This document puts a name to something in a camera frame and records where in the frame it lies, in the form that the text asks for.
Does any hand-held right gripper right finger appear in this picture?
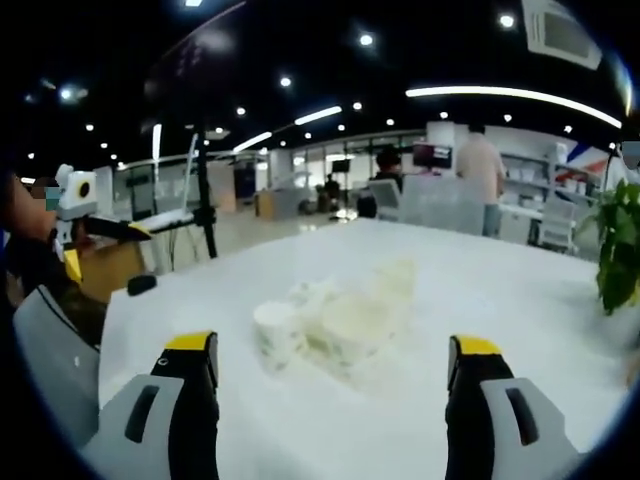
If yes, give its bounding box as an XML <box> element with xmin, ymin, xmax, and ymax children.
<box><xmin>444</xmin><ymin>334</ymin><xmax>589</xmax><ymax>480</ymax></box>

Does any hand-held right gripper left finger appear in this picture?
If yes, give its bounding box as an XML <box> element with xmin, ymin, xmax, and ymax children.
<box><xmin>82</xmin><ymin>329</ymin><xmax>221</xmax><ymax>480</ymax></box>

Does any pile of white paper cups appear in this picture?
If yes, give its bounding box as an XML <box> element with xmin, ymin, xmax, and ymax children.
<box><xmin>252</xmin><ymin>257</ymin><xmax>419</xmax><ymax>392</ymax></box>

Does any brown cardboard box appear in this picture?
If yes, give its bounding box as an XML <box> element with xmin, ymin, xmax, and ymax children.
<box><xmin>74</xmin><ymin>239</ymin><xmax>147</xmax><ymax>304</ymax></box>

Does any person's dark clothing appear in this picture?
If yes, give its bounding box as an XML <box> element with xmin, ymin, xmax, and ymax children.
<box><xmin>0</xmin><ymin>234</ymin><xmax>109</xmax><ymax>351</ymax></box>

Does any white side desk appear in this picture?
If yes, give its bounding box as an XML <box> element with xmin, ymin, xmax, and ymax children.
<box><xmin>132</xmin><ymin>207</ymin><xmax>201</xmax><ymax>234</ymax></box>

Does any small black device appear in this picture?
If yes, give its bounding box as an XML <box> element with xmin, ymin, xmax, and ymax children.
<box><xmin>127</xmin><ymin>274</ymin><xmax>158</xmax><ymax>296</ymax></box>

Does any black tripod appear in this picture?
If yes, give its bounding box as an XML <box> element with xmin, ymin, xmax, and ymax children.
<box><xmin>189</xmin><ymin>124</ymin><xmax>220</xmax><ymax>260</ymax></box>

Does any clear plastic bag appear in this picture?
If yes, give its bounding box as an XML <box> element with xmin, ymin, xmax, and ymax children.
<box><xmin>12</xmin><ymin>284</ymin><xmax>102</xmax><ymax>446</ymax></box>

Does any short ceiling light strip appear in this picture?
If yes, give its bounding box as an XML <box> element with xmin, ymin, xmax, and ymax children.
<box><xmin>294</xmin><ymin>105</ymin><xmax>344</xmax><ymax>126</ymax></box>
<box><xmin>232</xmin><ymin>132</ymin><xmax>274</xmax><ymax>154</ymax></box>

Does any white table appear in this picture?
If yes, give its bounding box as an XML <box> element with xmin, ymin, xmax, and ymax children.
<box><xmin>97</xmin><ymin>219</ymin><xmax>632</xmax><ymax>480</ymax></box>

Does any potted green plant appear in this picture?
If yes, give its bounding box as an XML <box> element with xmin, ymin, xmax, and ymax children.
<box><xmin>579</xmin><ymin>179</ymin><xmax>640</xmax><ymax>316</ymax></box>

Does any grey office partition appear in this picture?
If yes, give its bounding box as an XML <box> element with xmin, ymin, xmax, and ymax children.
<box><xmin>402</xmin><ymin>172</ymin><xmax>486</xmax><ymax>234</ymax></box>

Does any white desktop monitor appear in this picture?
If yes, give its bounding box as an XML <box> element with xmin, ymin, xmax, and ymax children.
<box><xmin>367</xmin><ymin>178</ymin><xmax>404</xmax><ymax>221</ymax></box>

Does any dark red monitor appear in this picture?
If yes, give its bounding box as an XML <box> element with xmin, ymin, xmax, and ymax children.
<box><xmin>412</xmin><ymin>142</ymin><xmax>454</xmax><ymax>174</ymax></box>

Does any group of round ceiling lights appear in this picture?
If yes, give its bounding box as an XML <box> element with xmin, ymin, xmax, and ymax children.
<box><xmin>27</xmin><ymin>14</ymin><xmax>576</xmax><ymax>161</ymax></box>

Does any curved ceiling light strip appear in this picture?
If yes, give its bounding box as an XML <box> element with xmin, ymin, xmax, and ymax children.
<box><xmin>405</xmin><ymin>85</ymin><xmax>624</xmax><ymax>129</ymax></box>

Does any ceiling air conditioner unit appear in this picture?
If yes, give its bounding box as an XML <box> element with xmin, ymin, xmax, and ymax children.
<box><xmin>522</xmin><ymin>0</ymin><xmax>604</xmax><ymax>69</ymax></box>

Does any striped wall mural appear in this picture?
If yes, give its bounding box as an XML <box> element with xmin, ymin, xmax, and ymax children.
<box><xmin>564</xmin><ymin>142</ymin><xmax>619</xmax><ymax>184</ymax></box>

